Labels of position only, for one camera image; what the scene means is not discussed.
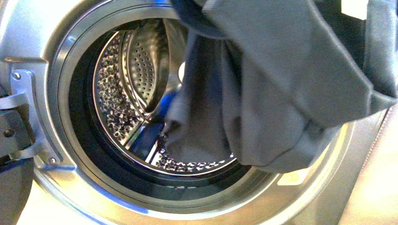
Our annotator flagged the grey cloth garment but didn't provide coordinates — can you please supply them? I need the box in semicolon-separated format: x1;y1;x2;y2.
165;0;398;173

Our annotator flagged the grey front-load washing machine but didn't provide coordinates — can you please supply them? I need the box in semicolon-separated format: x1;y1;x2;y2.
0;0;398;225

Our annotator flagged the steel perforated washer drum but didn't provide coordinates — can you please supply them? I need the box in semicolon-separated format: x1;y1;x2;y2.
92;18;236;176

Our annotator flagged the orange warning sticker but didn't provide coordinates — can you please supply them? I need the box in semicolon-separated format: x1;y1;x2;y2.
277;168;311;186

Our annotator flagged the washer door hinge bracket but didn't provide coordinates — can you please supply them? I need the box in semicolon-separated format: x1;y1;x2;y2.
0;69;62;165

